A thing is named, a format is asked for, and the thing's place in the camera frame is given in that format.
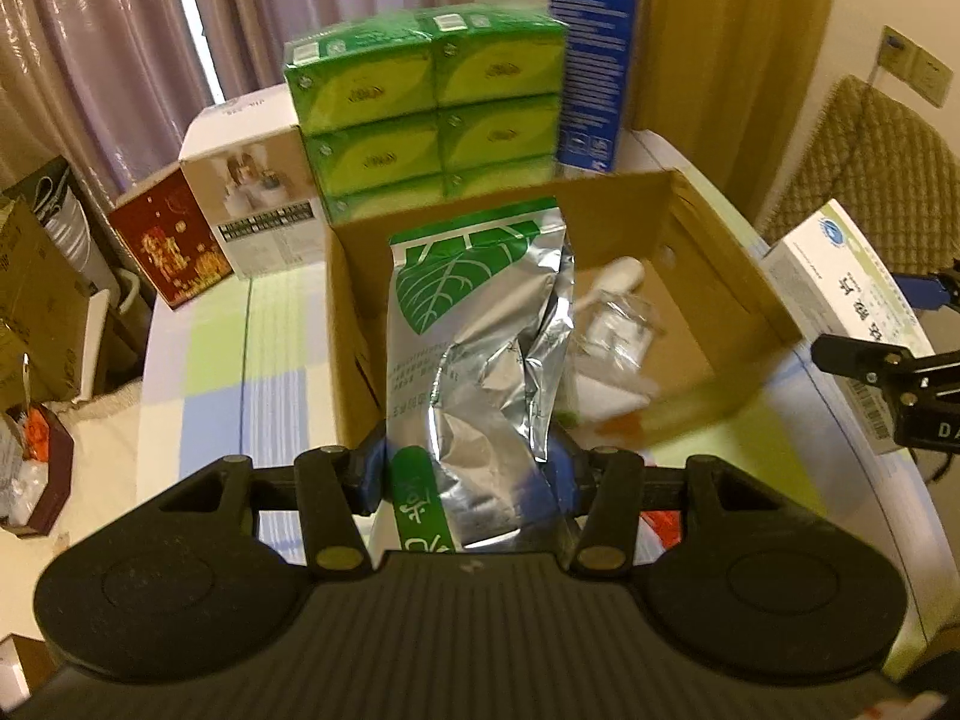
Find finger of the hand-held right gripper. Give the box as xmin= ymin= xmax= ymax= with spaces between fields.
xmin=812 ymin=335 xmax=960 ymax=400
xmin=892 ymin=262 xmax=960 ymax=312

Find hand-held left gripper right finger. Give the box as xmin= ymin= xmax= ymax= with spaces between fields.
xmin=551 ymin=444 xmax=781 ymax=575

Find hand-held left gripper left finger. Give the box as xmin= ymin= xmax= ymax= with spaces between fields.
xmin=161 ymin=444 xmax=391 ymax=578

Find white medicine box blue logo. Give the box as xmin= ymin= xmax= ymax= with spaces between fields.
xmin=761 ymin=199 xmax=938 ymax=457

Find silver foil bag green leaf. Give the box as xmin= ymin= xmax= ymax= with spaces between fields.
xmin=386 ymin=197 xmax=578 ymax=556

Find clear plastic bag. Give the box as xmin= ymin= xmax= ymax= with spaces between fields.
xmin=574 ymin=292 xmax=668 ymax=372

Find checked cloth covered desktop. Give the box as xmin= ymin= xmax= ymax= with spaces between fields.
xmin=56 ymin=127 xmax=953 ymax=661

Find small red packet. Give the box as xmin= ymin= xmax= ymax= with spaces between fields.
xmin=642 ymin=508 xmax=683 ymax=550

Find woven back chair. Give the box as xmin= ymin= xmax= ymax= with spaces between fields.
xmin=754 ymin=75 xmax=960 ymax=271

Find white appliance box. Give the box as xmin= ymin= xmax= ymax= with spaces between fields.
xmin=178 ymin=96 xmax=331 ymax=278

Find brown curtain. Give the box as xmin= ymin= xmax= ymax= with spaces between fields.
xmin=652 ymin=0 xmax=845 ymax=230

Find red gift box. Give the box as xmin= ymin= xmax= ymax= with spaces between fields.
xmin=109 ymin=167 xmax=233 ymax=311

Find dark red tray box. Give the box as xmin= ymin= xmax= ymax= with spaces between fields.
xmin=0 ymin=401 xmax=76 ymax=537

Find crumpled silver bag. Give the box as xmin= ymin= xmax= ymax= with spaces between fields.
xmin=0 ymin=420 xmax=46 ymax=524

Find plain brown cardboard box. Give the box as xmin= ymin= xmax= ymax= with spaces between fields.
xmin=0 ymin=195 xmax=98 ymax=410

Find white striped bag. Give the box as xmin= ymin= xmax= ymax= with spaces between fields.
xmin=22 ymin=156 xmax=125 ymax=301

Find stack of green tissue packs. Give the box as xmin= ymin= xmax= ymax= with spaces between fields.
xmin=283 ymin=4 xmax=567 ymax=224

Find tall blue box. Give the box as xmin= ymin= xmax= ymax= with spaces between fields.
xmin=550 ymin=0 xmax=650 ymax=172

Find pale purple curtain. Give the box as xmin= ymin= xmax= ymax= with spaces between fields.
xmin=0 ymin=0 xmax=526 ymax=196

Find wall socket plate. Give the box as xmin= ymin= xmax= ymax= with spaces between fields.
xmin=876 ymin=25 xmax=947 ymax=110

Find red handled scissors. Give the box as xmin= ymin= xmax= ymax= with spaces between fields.
xmin=19 ymin=352 xmax=50 ymax=462

